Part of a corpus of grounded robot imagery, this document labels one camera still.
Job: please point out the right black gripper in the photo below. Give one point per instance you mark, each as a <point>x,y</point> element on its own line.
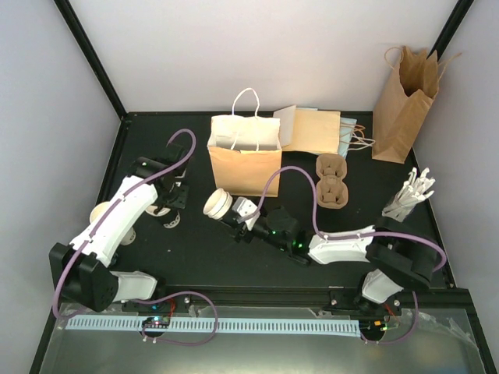
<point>235,232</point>

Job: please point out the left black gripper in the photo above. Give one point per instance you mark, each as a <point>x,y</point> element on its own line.
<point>181,202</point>

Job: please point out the white paper cup stack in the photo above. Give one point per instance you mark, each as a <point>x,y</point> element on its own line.
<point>112,223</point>
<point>168,218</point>

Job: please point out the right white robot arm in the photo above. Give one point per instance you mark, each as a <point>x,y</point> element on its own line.
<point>399,263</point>

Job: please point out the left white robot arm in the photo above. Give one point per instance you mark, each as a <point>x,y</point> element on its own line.
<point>82,270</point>

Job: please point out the tan flat paper bag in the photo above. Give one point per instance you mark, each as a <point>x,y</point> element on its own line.
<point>308,131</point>

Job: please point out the light blue flat paper bag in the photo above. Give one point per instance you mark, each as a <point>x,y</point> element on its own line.
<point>346,128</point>

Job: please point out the white stirrer bundle in cup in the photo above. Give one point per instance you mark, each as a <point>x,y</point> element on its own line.
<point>416,189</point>

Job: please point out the standing brown paper bag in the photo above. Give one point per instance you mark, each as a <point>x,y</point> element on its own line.
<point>405,102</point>

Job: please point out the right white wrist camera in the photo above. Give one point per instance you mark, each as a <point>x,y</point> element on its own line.
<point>246,211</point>

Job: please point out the light blue cable duct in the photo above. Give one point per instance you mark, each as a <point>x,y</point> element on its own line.
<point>326,327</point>

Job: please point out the left black frame post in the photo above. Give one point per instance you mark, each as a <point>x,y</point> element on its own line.
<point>76,28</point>

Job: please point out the black frame post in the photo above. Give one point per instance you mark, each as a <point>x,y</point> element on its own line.
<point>451,26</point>
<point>76,28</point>

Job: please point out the right black frame post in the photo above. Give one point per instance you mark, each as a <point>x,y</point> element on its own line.
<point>451,26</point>

